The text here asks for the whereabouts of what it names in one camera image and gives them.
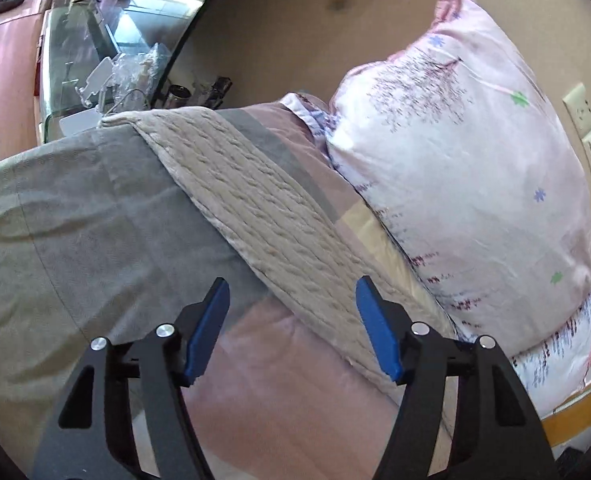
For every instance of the grey blanket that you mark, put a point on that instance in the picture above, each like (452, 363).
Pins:
(96, 239)

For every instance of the pastel patchwork bed sheet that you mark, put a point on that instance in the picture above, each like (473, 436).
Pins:
(277, 401)

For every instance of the white wall socket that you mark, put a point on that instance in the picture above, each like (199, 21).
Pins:
(579, 109)

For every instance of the dark metal cup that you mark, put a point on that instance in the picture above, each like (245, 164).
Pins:
(177, 96)

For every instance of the pink floral pillow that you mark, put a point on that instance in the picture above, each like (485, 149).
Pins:
(465, 162)

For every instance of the clear plastic bag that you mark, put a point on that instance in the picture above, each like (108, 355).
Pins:
(135, 77)

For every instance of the glass top side table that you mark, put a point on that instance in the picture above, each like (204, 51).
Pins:
(78, 34)

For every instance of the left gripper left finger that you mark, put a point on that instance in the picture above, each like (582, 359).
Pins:
(91, 436)

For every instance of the white purple floral pillow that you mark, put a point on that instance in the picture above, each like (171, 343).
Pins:
(557, 368)

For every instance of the wooden bed frame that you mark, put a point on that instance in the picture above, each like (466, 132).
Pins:
(580, 399)

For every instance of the white phone stand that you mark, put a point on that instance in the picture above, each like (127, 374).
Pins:
(96, 81)

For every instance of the beige cable knit sweater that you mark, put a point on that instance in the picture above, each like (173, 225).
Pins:
(284, 235)

